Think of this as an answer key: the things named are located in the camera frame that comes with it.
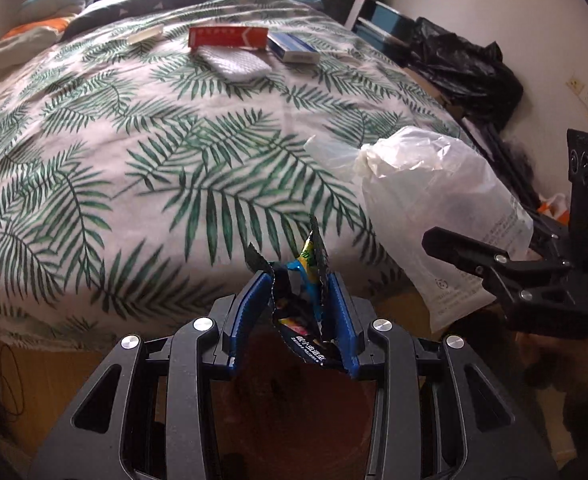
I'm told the orange shopping bag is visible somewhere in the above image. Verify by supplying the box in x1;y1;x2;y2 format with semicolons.
539;195;572;221

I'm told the brown round stool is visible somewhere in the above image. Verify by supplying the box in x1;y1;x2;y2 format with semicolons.
209;332;380;480

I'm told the red box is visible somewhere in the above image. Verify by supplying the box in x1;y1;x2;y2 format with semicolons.
189;25;266;52

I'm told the black garbage bag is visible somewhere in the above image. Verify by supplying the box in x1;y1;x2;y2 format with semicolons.
406;16;524;131

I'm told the white plastic bag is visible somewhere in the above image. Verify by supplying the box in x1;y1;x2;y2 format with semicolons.
304;125;535;333

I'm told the white and orange pillow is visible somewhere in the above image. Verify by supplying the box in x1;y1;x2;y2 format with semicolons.
0;16;75;81

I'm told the small cardboard box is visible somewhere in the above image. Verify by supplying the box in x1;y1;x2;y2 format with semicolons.
406;67;467;118

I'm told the white box with blue side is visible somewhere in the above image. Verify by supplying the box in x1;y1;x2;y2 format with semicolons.
266;31;320;64

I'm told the bed with leaf-print cover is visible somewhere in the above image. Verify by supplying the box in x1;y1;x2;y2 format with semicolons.
0;0;480;346

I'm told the white wall socket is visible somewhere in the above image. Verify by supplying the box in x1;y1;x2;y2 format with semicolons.
566;76;588;111

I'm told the white shelf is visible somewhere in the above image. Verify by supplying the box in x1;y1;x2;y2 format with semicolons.
345;0;375;31

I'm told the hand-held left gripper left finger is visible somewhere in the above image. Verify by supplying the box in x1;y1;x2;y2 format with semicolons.
26;262;275;480

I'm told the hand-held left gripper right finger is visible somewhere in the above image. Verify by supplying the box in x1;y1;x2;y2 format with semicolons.
324;272;560;480

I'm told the white foam net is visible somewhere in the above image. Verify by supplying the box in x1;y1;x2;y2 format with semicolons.
195;45;271;82

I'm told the snack wrapper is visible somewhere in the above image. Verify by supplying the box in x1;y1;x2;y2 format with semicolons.
246;216;355;376

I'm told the person's right hand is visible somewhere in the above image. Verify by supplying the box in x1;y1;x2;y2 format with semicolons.
519;332;588;396

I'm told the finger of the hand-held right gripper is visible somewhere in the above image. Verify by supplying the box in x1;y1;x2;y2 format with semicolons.
421;226;575;311

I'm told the grey pillow with triangles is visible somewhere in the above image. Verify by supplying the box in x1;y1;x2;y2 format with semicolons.
61;0;212;41

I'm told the black cable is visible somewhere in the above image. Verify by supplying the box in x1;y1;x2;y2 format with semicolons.
0;345;27;421

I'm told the black folded frame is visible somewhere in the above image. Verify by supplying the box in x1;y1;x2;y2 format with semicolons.
461;117;540;201

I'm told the black suitcase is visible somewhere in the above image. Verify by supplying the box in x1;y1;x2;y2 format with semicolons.
321;0;360;23

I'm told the blue storage bin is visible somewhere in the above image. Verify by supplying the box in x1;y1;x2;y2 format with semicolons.
369;0;417;36
356;25;410;61

